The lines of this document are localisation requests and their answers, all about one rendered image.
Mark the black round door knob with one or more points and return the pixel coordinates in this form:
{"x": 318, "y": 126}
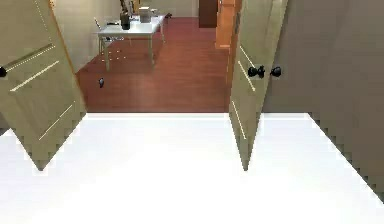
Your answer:
{"x": 2, "y": 71}
{"x": 276, "y": 71}
{"x": 255, "y": 71}

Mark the orange wooden cupboard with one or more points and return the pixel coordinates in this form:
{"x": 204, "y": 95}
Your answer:
{"x": 225, "y": 25}

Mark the beige panelled room door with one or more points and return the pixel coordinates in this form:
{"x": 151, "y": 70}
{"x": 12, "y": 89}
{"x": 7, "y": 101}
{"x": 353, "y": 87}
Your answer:
{"x": 36, "y": 100}
{"x": 253, "y": 40}

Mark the small black floor object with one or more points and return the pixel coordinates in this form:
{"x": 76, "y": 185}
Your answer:
{"x": 101, "y": 82}

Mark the dark brown room door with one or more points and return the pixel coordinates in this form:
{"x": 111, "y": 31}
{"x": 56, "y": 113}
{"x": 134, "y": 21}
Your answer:
{"x": 208, "y": 13}

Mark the white table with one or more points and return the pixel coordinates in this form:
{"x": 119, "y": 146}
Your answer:
{"x": 133, "y": 30}

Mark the white box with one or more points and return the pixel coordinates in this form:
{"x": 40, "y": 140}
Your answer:
{"x": 145, "y": 15}

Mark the dark green plant pot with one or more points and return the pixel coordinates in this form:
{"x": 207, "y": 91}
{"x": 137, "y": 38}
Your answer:
{"x": 125, "y": 20}

